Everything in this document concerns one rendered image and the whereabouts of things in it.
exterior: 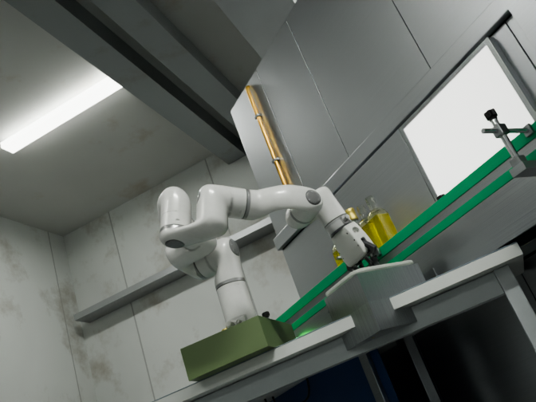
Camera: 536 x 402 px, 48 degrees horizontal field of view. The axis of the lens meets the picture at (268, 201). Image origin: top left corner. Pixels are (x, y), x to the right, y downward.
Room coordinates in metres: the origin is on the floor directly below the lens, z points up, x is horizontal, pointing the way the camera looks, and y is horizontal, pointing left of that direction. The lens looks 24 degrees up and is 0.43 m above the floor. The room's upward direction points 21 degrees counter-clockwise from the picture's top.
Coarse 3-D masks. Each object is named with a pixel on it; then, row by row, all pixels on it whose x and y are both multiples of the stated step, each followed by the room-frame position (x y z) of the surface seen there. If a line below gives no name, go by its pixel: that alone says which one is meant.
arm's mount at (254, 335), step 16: (256, 320) 1.60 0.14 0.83; (272, 320) 1.69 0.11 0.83; (224, 336) 1.63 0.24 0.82; (240, 336) 1.62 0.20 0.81; (256, 336) 1.60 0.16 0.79; (272, 336) 1.65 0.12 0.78; (288, 336) 1.78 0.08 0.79; (192, 352) 1.66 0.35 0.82; (208, 352) 1.64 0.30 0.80; (224, 352) 1.63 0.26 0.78; (240, 352) 1.62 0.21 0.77; (256, 352) 1.62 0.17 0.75; (192, 368) 1.66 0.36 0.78; (208, 368) 1.65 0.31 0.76; (224, 368) 1.68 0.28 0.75
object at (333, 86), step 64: (320, 0) 1.89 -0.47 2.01; (384, 0) 1.68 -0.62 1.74; (448, 0) 1.52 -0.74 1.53; (320, 64) 2.01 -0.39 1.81; (384, 64) 1.79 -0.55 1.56; (448, 64) 1.59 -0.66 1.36; (512, 64) 1.47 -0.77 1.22; (256, 128) 2.47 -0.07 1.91; (320, 128) 2.14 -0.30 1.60; (384, 128) 1.86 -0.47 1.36; (320, 256) 2.39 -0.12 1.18
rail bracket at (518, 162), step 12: (492, 108) 1.25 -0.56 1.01; (492, 120) 1.26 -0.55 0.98; (492, 132) 1.24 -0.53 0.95; (504, 132) 1.25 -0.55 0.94; (516, 132) 1.29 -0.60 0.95; (528, 132) 1.32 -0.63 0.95; (504, 144) 1.26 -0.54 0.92; (516, 156) 1.25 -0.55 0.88; (516, 168) 1.25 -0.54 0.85; (528, 168) 1.24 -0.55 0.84
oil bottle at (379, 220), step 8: (376, 208) 1.83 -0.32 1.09; (368, 216) 1.85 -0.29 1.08; (376, 216) 1.82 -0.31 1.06; (384, 216) 1.83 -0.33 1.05; (368, 224) 1.86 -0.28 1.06; (376, 224) 1.83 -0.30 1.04; (384, 224) 1.82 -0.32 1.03; (392, 224) 1.84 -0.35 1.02; (376, 232) 1.84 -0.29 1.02; (384, 232) 1.82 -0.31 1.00; (392, 232) 1.83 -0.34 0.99; (376, 240) 1.85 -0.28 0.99; (384, 240) 1.83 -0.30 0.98
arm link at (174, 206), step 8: (168, 192) 1.45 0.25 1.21; (176, 192) 1.45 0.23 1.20; (184, 192) 1.47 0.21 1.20; (160, 200) 1.47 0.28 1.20; (168, 200) 1.44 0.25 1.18; (176, 200) 1.45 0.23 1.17; (184, 200) 1.46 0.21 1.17; (160, 208) 1.50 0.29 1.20; (168, 208) 1.44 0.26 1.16; (176, 208) 1.44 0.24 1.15; (184, 208) 1.45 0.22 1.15; (160, 216) 1.46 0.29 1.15; (168, 216) 1.44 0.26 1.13; (176, 216) 1.44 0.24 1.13; (184, 216) 1.45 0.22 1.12; (160, 224) 1.45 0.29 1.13; (168, 224) 1.43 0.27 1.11; (184, 224) 1.45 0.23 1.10
